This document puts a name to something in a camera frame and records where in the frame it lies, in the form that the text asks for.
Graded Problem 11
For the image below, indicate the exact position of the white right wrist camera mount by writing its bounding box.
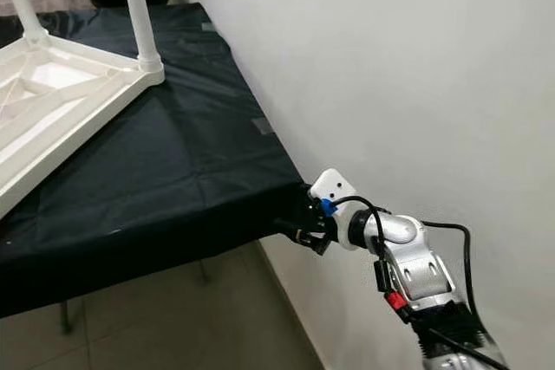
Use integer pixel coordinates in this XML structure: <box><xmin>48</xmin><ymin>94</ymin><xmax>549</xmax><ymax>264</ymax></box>
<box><xmin>310</xmin><ymin>168</ymin><xmax>358</xmax><ymax>250</ymax></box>

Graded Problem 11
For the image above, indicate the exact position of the white plastic table top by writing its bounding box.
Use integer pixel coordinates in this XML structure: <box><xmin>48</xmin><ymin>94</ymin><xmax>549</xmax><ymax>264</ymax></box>
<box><xmin>0</xmin><ymin>36</ymin><xmax>166</xmax><ymax>215</ymax></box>

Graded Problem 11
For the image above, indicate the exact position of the white plastic table leg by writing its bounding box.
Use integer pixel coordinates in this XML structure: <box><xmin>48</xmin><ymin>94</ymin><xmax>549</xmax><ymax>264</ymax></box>
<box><xmin>117</xmin><ymin>0</ymin><xmax>164</xmax><ymax>75</ymax></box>
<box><xmin>0</xmin><ymin>0</ymin><xmax>50</xmax><ymax>46</ymax></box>

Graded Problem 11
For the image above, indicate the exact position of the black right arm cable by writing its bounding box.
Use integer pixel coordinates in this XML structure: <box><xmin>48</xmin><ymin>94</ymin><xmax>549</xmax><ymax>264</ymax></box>
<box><xmin>334</xmin><ymin>195</ymin><xmax>513</xmax><ymax>370</ymax></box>

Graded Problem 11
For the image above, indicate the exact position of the black table cloth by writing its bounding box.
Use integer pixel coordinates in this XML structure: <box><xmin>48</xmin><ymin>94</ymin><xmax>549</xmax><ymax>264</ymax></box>
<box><xmin>0</xmin><ymin>2</ymin><xmax>313</xmax><ymax>317</ymax></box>

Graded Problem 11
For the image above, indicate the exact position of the red cable connector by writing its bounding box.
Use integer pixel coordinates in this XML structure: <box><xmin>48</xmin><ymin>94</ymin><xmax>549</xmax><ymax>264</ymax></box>
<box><xmin>386</xmin><ymin>291</ymin><xmax>410</xmax><ymax>312</ymax></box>

